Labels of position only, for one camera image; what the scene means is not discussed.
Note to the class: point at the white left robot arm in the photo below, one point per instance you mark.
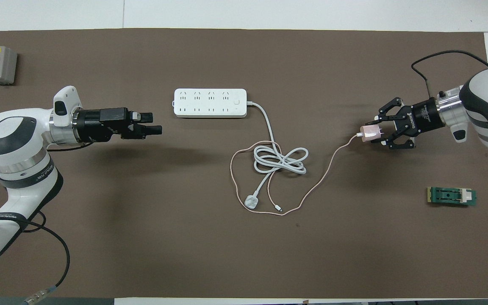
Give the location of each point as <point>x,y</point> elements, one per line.
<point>11,144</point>

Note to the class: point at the green knife switch block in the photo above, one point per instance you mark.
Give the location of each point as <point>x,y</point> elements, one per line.
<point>449,196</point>

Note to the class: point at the pink charger adapter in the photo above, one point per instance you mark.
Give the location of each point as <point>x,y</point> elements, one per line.
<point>371,133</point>

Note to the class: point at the brown table mat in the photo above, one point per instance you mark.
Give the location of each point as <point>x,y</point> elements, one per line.
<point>184,254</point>

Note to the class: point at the white power strip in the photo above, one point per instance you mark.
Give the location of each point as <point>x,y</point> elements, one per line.
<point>210,103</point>

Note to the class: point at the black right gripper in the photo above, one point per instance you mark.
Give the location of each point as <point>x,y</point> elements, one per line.
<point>424,116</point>

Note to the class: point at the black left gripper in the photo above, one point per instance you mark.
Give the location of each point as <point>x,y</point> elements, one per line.
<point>104,123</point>

